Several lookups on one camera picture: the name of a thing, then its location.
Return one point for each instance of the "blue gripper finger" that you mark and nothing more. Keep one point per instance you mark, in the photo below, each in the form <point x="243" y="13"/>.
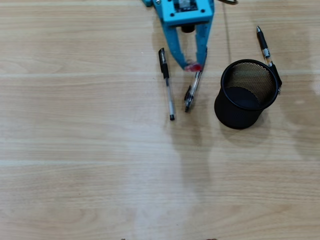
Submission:
<point x="202" y="42"/>
<point x="175" y="42"/>

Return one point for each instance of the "red retractable pen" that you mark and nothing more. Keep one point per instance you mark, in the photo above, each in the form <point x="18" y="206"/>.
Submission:
<point x="193" y="67"/>

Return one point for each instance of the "black capped clear gel pen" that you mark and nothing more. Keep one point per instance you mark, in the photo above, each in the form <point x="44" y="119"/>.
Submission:
<point x="165" y="75"/>

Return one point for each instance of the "grey grip clear retractable pen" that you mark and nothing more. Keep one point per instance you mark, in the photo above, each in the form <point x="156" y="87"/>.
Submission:
<point x="193" y="86"/>

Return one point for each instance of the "black retractable pen with label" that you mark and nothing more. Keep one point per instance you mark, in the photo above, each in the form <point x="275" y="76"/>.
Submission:
<point x="262" y="40"/>

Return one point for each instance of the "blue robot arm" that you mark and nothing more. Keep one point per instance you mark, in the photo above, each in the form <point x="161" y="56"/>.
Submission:
<point x="147" y="2"/>

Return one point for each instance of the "black mesh pen holder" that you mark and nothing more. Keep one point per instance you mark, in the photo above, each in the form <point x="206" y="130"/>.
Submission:
<point x="232" y="112"/>

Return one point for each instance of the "blue wrist camera module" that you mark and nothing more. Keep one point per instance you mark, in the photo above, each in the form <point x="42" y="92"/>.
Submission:
<point x="187" y="17"/>

